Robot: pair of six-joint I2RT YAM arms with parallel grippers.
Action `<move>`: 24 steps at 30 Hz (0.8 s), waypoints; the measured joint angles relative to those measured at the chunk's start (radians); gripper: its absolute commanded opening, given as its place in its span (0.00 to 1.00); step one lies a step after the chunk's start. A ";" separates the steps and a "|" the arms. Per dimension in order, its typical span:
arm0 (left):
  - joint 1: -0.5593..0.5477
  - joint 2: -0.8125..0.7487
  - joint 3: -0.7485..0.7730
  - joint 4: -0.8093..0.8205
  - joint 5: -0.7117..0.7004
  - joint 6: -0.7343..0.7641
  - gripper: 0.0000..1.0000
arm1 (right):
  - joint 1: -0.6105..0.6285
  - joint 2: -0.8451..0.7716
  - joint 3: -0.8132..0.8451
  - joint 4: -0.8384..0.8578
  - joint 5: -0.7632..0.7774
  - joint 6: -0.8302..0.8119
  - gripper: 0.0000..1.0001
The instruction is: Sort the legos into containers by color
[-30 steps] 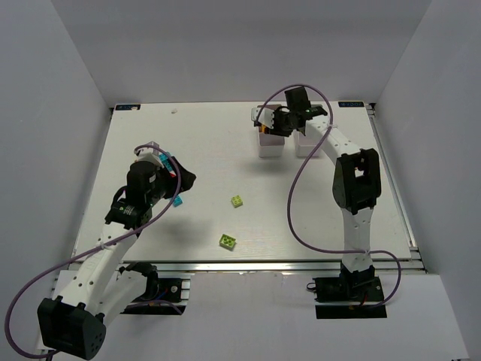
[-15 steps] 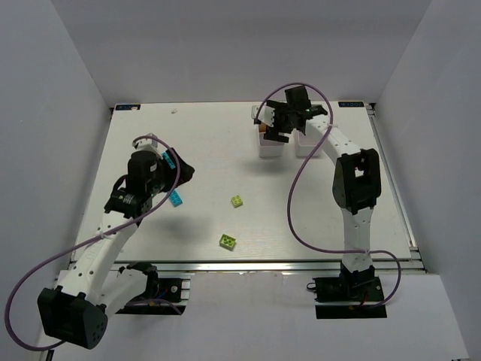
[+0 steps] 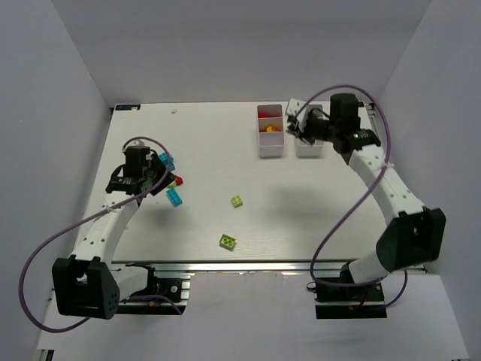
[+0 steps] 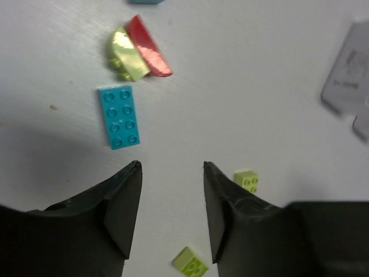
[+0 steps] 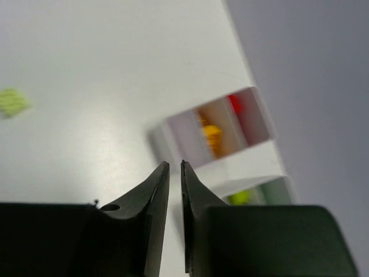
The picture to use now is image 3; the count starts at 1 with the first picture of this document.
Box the left white sorting container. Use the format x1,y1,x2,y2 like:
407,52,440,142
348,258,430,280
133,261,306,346
256,104,285,158

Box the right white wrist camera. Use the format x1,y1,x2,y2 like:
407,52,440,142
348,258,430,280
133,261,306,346
285,99,310,117

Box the lime 2x2 lego brick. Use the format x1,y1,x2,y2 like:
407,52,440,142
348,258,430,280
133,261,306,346
219,234,236,250

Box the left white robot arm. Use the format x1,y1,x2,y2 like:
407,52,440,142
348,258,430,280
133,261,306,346
52,145,175,320

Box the cyan 2x3 lego plate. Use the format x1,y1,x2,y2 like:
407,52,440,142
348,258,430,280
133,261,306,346
166,188,183,207

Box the aluminium table rail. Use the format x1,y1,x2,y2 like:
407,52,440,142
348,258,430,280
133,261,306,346
112,260,427,275

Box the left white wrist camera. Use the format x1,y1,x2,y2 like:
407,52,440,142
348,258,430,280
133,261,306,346
122,139,150,153

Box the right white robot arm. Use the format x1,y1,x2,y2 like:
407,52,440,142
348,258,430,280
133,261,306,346
286,93,446,285

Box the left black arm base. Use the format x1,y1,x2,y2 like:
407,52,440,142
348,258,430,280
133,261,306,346
110,263,191,316

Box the pale green 2x2 lego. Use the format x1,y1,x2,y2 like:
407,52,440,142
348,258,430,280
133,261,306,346
231,195,244,208

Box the white sorting container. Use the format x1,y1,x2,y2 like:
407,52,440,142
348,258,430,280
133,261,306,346
294,105,325,158
256,104,285,158

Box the cyan arched lego brick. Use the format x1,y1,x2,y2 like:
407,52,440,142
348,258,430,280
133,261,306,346
159,153,175,171

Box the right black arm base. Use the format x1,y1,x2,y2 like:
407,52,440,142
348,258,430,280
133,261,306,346
311,265,387,320

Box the red curved lego piece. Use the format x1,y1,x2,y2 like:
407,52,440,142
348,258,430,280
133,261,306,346
257,109,279,119

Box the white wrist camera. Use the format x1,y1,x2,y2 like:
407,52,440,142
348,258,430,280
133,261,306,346
285,99,310,117
122,139,150,153

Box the right white sorting container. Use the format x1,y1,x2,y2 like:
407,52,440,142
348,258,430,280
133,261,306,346
294,105,325,158

